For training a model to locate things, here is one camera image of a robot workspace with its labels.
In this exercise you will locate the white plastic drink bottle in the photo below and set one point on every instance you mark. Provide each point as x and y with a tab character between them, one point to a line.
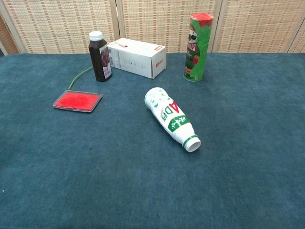
166	112

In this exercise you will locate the dark juice bottle white cap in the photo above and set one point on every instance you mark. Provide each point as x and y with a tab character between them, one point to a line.
100	59

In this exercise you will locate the white cardboard box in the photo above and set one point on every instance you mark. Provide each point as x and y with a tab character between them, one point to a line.
133	57

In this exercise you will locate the red ink pad clear case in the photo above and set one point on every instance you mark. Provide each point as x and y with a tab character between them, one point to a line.
77	100

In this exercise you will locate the green chips can red lid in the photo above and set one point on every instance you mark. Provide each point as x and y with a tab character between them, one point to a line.
196	47

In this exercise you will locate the blue table cloth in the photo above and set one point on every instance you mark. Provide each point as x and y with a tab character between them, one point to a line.
214	179

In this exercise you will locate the woven folding screen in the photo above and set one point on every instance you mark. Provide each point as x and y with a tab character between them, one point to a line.
59	23

